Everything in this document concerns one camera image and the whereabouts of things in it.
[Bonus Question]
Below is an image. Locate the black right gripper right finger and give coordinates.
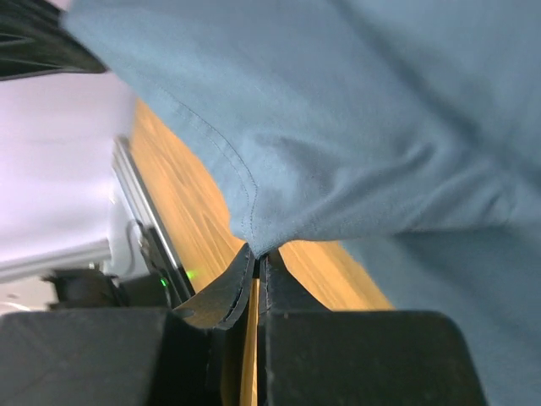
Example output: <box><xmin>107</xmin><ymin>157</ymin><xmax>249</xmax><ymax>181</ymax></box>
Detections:
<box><xmin>257</xmin><ymin>252</ymin><xmax>486</xmax><ymax>406</ymax></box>

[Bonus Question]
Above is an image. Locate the blue-grey t-shirt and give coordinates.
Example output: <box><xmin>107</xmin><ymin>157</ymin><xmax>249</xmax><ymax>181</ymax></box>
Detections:
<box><xmin>63</xmin><ymin>1</ymin><xmax>540</xmax><ymax>405</ymax></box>

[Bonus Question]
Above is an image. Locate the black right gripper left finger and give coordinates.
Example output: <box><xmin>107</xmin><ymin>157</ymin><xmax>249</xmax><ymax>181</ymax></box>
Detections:
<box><xmin>1</xmin><ymin>246</ymin><xmax>255</xmax><ymax>405</ymax></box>

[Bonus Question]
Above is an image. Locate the aluminium frame rail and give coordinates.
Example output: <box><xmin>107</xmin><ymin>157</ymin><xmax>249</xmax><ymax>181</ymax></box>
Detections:
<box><xmin>112</xmin><ymin>137</ymin><xmax>194</xmax><ymax>303</ymax></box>

